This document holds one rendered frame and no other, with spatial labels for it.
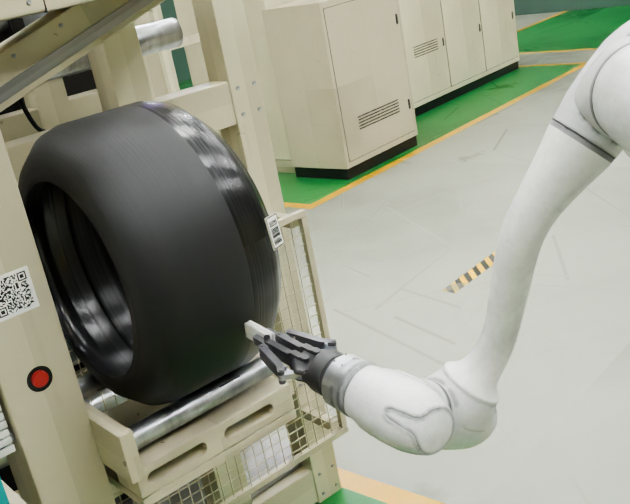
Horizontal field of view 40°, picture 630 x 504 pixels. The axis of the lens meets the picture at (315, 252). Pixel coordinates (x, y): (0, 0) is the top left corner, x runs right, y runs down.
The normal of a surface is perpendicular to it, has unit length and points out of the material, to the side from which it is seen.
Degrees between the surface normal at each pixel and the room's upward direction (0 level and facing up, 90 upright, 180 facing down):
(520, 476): 0
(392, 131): 90
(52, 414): 90
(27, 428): 90
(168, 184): 51
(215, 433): 90
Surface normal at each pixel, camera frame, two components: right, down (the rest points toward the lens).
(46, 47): 0.64, 0.15
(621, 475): -0.18, -0.93
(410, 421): -0.43, -0.15
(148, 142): 0.19, -0.70
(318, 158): -0.64, 0.37
